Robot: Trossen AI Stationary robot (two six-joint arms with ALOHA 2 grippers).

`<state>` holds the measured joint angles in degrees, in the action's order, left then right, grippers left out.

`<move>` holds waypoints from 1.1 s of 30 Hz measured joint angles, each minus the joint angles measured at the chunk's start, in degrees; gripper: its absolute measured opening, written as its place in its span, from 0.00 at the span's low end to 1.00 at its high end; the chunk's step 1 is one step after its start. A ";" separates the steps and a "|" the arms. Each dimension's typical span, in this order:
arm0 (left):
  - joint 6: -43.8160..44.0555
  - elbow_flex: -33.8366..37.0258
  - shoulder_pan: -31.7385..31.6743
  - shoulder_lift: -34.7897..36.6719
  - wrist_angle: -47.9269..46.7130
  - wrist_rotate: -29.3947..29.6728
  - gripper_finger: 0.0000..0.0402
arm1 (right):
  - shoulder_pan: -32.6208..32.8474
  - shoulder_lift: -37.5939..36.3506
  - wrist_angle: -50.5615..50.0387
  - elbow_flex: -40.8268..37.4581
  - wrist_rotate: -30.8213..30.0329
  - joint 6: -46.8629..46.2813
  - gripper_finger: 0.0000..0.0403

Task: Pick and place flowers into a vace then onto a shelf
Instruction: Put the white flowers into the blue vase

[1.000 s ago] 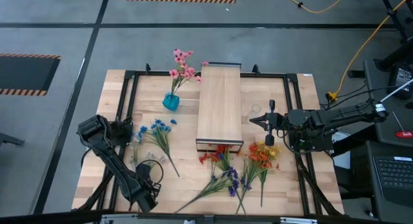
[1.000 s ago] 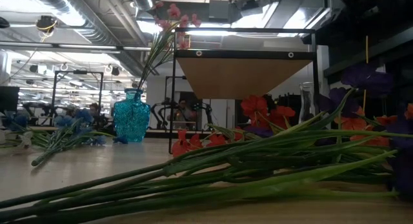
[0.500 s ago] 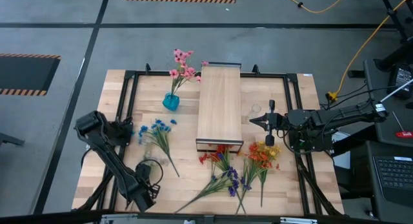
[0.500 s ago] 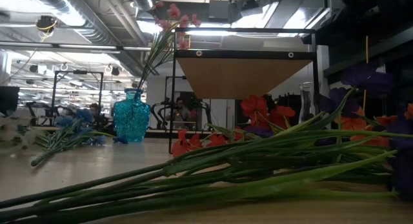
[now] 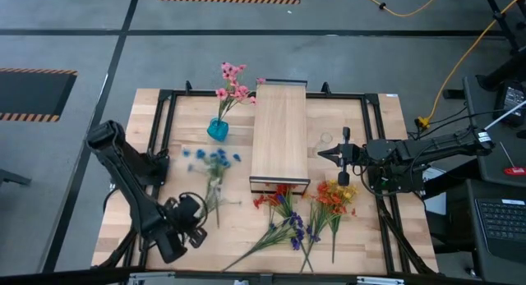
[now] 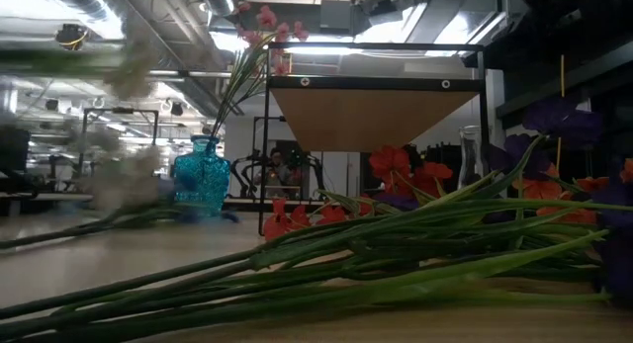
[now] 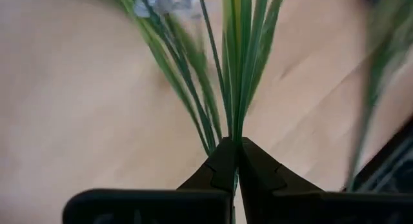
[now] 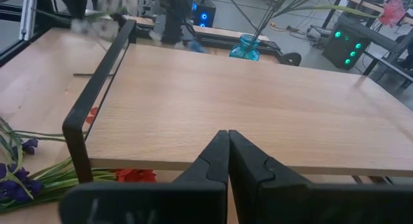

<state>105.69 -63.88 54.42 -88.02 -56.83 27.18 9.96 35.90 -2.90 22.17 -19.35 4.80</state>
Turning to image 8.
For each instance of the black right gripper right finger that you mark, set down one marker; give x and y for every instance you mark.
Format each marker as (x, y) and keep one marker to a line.
(290, 204)

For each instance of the black computer with blue light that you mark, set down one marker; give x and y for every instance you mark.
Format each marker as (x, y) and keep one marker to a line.
(206, 11)

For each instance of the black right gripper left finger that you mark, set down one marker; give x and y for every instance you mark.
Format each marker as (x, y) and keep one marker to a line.
(145, 204)

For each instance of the black aluminium rig frame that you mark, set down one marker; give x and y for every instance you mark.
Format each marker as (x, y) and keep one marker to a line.
(45, 4)

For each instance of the red artificial flower stem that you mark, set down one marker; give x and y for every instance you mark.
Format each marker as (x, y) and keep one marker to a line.
(135, 175)

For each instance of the silver aluminium extrusion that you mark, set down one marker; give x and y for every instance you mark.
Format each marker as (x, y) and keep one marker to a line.
(27, 14)

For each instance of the blue glass vase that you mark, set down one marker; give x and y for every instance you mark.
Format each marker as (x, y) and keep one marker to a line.
(245, 51)

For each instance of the wooden shelf with black frame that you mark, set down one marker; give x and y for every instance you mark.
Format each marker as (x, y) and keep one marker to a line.
(226, 98)

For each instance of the black computer with green lights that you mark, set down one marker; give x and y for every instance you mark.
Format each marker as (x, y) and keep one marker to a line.
(342, 43)

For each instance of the purple artificial flower stem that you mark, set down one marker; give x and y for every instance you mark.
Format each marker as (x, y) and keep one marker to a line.
(16, 188)

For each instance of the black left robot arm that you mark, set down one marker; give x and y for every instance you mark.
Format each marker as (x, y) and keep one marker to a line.
(174, 20)

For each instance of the pink artificial flower stem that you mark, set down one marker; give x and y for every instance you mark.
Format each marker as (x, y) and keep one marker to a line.
(392, 11)

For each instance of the white artificial flower stem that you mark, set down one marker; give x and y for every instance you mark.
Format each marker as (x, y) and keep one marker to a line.
(96, 28)

